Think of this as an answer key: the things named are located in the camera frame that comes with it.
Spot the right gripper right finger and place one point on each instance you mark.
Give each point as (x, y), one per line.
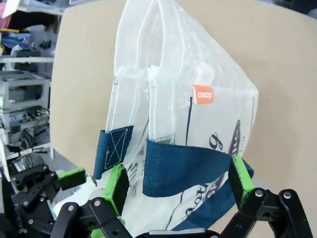
(244, 181)

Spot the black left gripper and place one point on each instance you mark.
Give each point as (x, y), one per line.
(22, 215)

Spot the white metal storage rack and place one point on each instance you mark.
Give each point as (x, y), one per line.
(24, 84)

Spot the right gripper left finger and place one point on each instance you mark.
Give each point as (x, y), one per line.
(116, 186)

